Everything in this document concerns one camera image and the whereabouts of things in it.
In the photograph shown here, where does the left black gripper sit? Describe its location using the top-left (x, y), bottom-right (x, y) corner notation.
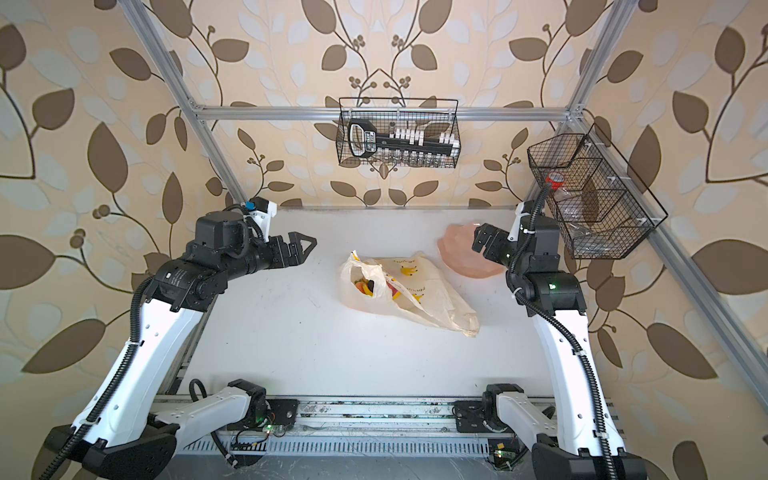
top-left (216, 230), bottom-right (315, 283)

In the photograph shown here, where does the banana print plastic bag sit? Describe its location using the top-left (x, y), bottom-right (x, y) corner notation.
top-left (339, 251), bottom-right (480, 338)

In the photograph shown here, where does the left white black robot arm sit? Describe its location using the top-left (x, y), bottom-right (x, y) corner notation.
top-left (40, 210), bottom-right (317, 479)

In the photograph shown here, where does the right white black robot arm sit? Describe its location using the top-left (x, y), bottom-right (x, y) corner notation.
top-left (472, 214), bottom-right (647, 479)

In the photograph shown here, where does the pink wavy fruit plate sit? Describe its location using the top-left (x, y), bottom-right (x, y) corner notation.
top-left (437, 223), bottom-right (505, 279)

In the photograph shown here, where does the clear bottle red cap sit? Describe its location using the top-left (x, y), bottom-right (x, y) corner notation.
top-left (546, 171), bottom-right (600, 244)

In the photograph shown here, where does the black white tool set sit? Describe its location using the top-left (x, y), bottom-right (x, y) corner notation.
top-left (346, 119), bottom-right (461, 158)

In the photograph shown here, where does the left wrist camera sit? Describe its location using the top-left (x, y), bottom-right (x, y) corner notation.
top-left (242, 196), bottom-right (277, 242)

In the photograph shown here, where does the black wire basket right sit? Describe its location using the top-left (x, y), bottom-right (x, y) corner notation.
top-left (527, 124), bottom-right (668, 260)

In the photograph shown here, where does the black wire basket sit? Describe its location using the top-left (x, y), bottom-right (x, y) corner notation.
top-left (527, 124), bottom-right (668, 260)
top-left (335, 95), bottom-right (462, 169)

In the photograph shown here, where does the black wire basket centre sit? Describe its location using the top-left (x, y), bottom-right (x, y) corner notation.
top-left (335, 95), bottom-right (462, 169)

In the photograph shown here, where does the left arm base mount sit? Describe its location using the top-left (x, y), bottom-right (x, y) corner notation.
top-left (239, 398), bottom-right (300, 431)

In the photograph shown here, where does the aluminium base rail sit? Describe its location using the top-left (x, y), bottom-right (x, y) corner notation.
top-left (128, 395), bottom-right (625, 439)

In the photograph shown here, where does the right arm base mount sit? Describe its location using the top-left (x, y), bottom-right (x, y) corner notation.
top-left (451, 400), bottom-right (494, 434)

